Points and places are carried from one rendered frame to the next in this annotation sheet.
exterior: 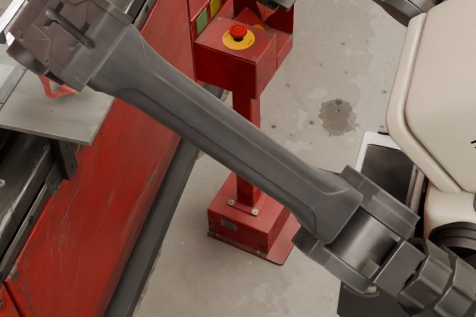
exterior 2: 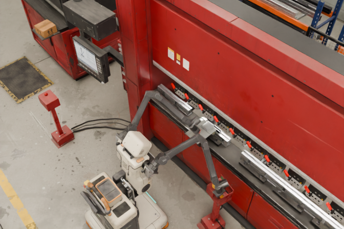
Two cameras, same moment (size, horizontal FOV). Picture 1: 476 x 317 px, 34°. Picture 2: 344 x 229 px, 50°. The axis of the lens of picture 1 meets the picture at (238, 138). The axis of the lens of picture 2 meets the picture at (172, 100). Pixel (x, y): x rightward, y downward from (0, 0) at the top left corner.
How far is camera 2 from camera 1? 3.20 m
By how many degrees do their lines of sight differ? 71
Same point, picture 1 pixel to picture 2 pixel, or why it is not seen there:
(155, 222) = not seen: hidden behind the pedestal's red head
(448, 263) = (123, 134)
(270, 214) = (206, 222)
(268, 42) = (211, 190)
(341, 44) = not seen: outside the picture
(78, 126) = (189, 133)
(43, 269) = not seen: hidden behind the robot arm
